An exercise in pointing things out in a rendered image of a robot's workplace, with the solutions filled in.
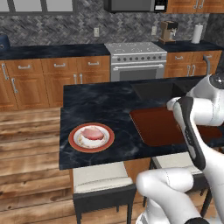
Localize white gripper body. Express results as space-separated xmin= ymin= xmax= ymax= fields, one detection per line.
xmin=166 ymin=96 xmax=182 ymax=112

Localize red-brown tray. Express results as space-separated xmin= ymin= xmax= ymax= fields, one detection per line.
xmin=129 ymin=106 xmax=224 ymax=148

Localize pink steak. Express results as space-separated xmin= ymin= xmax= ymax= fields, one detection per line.
xmin=80 ymin=126 xmax=105 ymax=141

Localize red-rimmed white plate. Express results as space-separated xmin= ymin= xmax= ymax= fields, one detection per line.
xmin=67 ymin=122 xmax=116 ymax=154

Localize dark island sink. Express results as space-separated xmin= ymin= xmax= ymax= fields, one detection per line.
xmin=130 ymin=79 xmax=207 ymax=102

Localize short wooden base cupboard run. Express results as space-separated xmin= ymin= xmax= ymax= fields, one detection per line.
xmin=164 ymin=49 xmax=223 ymax=79

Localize grey sink tap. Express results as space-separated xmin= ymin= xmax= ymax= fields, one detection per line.
xmin=202 ymin=54 xmax=213 ymax=77

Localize stainless steel stove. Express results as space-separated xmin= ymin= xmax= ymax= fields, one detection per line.
xmin=104 ymin=41 xmax=168 ymax=83

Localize black stool with cream seat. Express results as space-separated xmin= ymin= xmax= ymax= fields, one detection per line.
xmin=143 ymin=151 xmax=214 ymax=219
xmin=72 ymin=161 xmax=137 ymax=224

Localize brown coffee machine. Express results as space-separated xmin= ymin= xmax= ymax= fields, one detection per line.
xmin=157 ymin=20 xmax=179 ymax=46

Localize white paper towel roll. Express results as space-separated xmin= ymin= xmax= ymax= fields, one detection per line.
xmin=191 ymin=23 xmax=204 ymax=45

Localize black microwave oven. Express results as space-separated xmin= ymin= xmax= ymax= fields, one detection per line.
xmin=103 ymin=0 xmax=169 ymax=14

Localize long wooden base cupboard run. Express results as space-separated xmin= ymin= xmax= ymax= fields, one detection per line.
xmin=0 ymin=54 xmax=111 ymax=112

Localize grey-framed window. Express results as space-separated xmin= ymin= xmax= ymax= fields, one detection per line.
xmin=0 ymin=0 xmax=79 ymax=16

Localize dark blue toaster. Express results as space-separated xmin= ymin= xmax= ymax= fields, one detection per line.
xmin=0 ymin=32 xmax=11 ymax=51

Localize wooden wall cupboards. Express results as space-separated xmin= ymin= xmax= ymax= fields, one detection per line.
xmin=165 ymin=0 xmax=224 ymax=15

